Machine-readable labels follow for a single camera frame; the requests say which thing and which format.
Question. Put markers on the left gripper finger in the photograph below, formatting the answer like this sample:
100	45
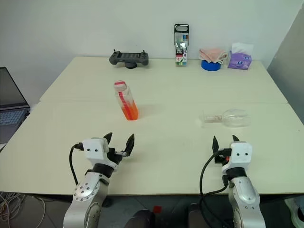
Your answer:
109	138
129	146

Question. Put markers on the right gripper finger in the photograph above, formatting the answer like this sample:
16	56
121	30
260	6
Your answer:
235	139
215	145

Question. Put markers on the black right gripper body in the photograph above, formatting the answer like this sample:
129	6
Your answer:
222	156

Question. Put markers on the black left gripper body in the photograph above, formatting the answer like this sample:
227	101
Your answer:
116	154

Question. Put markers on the clear wine glass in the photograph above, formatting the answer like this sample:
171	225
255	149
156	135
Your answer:
237	118

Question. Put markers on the small orange bottle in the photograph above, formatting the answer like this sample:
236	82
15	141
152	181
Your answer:
128	107

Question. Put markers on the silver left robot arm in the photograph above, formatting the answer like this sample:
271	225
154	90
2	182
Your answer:
83	190

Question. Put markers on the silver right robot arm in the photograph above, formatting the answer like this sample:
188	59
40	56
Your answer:
244	190

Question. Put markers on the small red floor object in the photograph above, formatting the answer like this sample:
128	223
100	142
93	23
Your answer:
157	209

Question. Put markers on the purple tissue pack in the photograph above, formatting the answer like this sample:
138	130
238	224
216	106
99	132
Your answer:
240	60

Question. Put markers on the dark grey remote controller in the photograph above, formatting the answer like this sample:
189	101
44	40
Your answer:
129	58

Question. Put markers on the pink cloth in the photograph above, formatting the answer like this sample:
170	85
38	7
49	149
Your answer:
212	54

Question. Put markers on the pale green floor object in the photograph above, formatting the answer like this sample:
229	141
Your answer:
295	211

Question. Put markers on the grey partition panel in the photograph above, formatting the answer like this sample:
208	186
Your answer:
287	59

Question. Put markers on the marker pen pack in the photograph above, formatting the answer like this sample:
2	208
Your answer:
181	47

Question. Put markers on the grey laptop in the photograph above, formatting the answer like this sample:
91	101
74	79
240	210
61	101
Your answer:
12	99

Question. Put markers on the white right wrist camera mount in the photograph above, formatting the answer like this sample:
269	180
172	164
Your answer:
241	154

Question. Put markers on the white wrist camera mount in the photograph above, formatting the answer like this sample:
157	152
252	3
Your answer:
241	154
95	148

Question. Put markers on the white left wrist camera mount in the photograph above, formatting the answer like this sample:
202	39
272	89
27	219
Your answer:
95	148

